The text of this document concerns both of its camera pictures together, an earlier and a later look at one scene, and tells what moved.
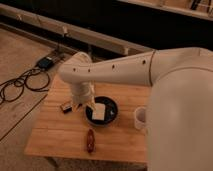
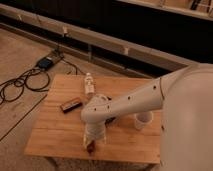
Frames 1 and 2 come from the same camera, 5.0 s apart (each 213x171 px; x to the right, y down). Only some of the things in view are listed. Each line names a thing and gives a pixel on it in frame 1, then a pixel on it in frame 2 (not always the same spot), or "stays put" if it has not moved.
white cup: [140, 118] stays put
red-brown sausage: [90, 141] stays put
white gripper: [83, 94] to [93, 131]
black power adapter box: [45, 62] stays put
